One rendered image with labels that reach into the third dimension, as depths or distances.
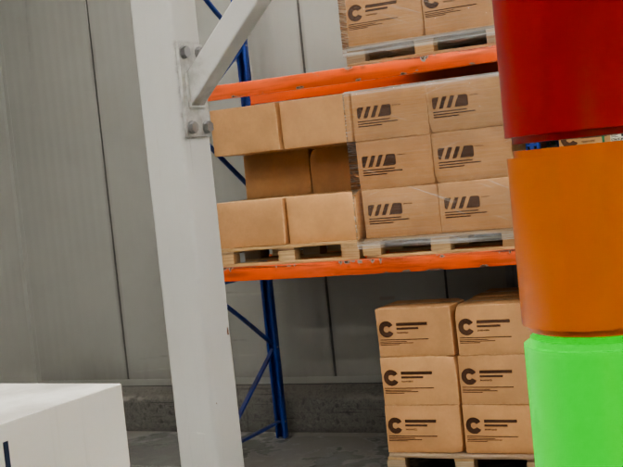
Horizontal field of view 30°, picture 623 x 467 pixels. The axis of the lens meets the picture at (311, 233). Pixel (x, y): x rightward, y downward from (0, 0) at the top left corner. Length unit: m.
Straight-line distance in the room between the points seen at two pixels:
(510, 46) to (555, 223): 0.05
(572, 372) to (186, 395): 2.63
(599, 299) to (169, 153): 2.58
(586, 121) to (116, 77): 10.87
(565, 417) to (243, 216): 8.66
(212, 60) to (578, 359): 2.54
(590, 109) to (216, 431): 2.63
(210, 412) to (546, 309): 2.60
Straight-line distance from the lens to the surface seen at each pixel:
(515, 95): 0.33
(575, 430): 0.34
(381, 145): 8.40
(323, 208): 8.66
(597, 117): 0.32
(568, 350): 0.33
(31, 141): 11.78
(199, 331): 2.89
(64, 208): 11.57
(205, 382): 2.90
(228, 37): 2.82
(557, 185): 0.33
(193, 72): 2.88
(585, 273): 0.33
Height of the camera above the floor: 2.27
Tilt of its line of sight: 3 degrees down
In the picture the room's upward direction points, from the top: 6 degrees counter-clockwise
